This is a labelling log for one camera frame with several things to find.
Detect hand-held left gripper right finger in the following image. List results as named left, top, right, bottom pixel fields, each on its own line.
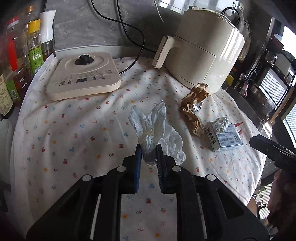
left=155, top=144, right=271, bottom=241

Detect small pink figure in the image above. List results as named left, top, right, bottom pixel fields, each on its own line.
left=239, top=79, right=249, bottom=96

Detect hanging plastic bags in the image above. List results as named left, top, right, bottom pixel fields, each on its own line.
left=239, top=17, right=251, bottom=42

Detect person's right hand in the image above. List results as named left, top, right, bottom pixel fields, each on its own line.
left=267, top=169, right=296, bottom=230

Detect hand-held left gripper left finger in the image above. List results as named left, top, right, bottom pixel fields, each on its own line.
left=26, top=144, right=142, bottom=241

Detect blue and white carton box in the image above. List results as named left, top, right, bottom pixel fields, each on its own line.
left=205, top=120, right=244, bottom=152

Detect wooden cutting board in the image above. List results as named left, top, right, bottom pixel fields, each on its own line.
left=269, top=86, right=296, bottom=123

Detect white air fryer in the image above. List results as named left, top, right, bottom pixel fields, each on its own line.
left=152, top=6, right=245, bottom=93

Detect row of condiment bottles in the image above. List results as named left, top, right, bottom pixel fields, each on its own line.
left=0, top=5, right=57, bottom=116

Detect silver foil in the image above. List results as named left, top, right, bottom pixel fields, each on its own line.
left=190, top=102, right=204, bottom=114

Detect black dish rack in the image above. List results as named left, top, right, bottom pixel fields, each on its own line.
left=245, top=32, right=296, bottom=121

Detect white pill blister pack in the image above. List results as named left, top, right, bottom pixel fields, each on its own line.
left=211, top=117, right=230, bottom=133

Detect brown paper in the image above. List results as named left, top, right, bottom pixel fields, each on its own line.
left=180, top=83, right=210, bottom=137

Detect black power cable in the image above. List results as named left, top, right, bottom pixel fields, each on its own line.
left=91, top=0, right=160, bottom=74

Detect floral tablecloth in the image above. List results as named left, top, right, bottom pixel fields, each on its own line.
left=10, top=57, right=267, bottom=241

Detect hanging black cable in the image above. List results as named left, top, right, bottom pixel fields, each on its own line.
left=221, top=7, right=241, bottom=26

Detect white tissue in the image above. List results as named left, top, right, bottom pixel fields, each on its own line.
left=128, top=100, right=186, bottom=166

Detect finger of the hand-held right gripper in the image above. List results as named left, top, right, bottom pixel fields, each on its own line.
left=249, top=135, right=296, bottom=173

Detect white power cable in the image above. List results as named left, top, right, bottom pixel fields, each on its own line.
left=153, top=0, right=164, bottom=23

